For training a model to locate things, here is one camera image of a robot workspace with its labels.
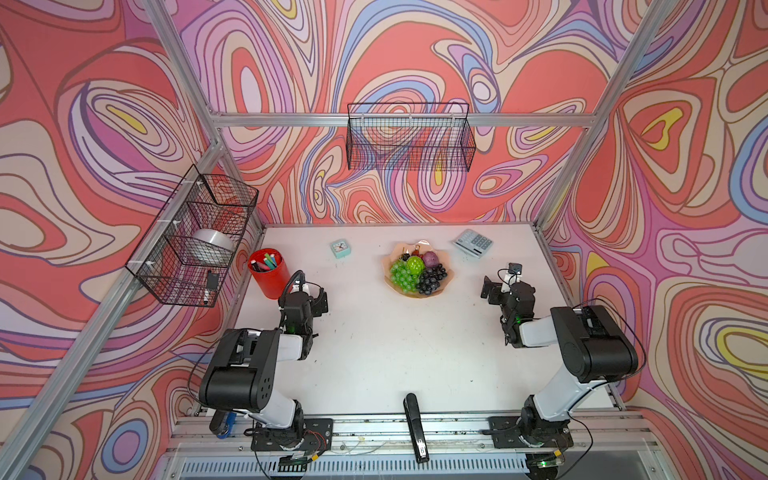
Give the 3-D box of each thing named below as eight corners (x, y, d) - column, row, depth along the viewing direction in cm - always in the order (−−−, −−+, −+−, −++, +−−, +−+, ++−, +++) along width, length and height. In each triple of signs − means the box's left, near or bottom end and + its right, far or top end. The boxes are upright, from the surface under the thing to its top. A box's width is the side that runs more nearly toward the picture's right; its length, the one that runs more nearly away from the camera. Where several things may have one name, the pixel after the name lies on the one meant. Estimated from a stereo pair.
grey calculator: (452, 244, 115) (453, 240, 113) (464, 230, 120) (466, 226, 118) (480, 259, 110) (482, 255, 108) (492, 244, 115) (494, 240, 113)
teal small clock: (338, 260, 111) (337, 256, 110) (329, 248, 115) (328, 244, 114) (354, 252, 114) (353, 248, 112) (344, 240, 118) (344, 236, 116)
